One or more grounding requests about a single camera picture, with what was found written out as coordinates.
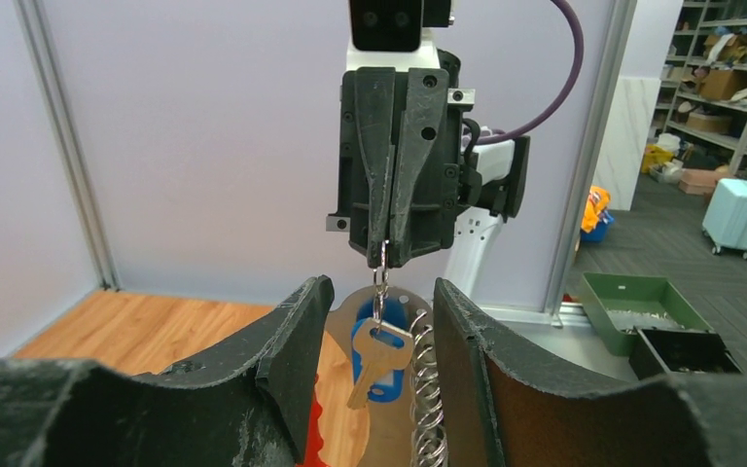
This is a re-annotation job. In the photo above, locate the yellow plush toy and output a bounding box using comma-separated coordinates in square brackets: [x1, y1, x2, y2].
[580, 186, 615, 243]

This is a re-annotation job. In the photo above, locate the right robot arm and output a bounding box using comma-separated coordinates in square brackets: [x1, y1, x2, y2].
[326, 46, 530, 292]

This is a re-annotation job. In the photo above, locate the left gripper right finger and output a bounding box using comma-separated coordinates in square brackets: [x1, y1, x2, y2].
[433, 278, 747, 466]

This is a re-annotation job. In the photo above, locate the metal key organizer with rings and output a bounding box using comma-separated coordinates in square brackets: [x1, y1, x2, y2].
[304, 286, 448, 466]

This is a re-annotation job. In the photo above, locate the storage shelf with boxes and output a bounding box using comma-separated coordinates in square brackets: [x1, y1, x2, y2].
[655, 1, 747, 179]

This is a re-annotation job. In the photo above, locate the mint green suitcase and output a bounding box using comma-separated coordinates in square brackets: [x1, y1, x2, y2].
[701, 178, 747, 260]

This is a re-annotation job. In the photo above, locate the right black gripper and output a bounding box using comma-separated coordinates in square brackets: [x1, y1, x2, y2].
[335, 64, 472, 269]

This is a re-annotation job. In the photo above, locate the key with blue tag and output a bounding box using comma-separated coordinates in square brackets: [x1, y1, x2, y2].
[346, 239, 413, 410]

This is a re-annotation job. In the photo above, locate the green plastic bin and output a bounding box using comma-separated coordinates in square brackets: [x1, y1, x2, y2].
[578, 272, 713, 357]

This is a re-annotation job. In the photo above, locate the black plastic bin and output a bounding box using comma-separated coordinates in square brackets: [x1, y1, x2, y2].
[628, 328, 742, 379]

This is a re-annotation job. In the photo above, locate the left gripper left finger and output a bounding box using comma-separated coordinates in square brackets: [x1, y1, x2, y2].
[0, 275, 335, 466]

